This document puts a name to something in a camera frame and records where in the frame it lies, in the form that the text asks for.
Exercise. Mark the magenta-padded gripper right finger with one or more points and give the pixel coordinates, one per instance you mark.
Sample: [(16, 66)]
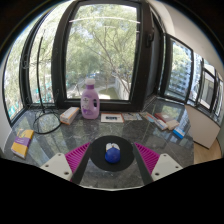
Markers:
[(165, 165)]

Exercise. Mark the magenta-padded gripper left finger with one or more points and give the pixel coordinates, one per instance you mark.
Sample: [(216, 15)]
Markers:
[(58, 165)]

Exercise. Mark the blue and white computer mouse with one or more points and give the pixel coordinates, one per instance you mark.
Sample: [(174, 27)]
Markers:
[(112, 155)]

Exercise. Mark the round black mouse pad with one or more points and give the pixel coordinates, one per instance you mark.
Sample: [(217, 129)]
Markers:
[(100, 153)]

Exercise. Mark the small blue box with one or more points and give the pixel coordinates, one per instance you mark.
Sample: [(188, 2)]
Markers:
[(179, 132)]

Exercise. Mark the thin book with blue edge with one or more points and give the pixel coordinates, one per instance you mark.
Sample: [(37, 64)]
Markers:
[(159, 125)]

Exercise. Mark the orange and white carton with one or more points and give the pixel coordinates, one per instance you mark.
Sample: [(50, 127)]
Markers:
[(69, 115)]

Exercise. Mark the grey printed leaflet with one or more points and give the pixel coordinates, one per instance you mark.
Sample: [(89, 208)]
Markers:
[(131, 116)]

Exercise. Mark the purple detergent bottle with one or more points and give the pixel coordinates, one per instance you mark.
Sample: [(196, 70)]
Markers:
[(90, 105)]

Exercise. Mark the white card with dark print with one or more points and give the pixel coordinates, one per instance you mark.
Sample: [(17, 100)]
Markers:
[(112, 117)]

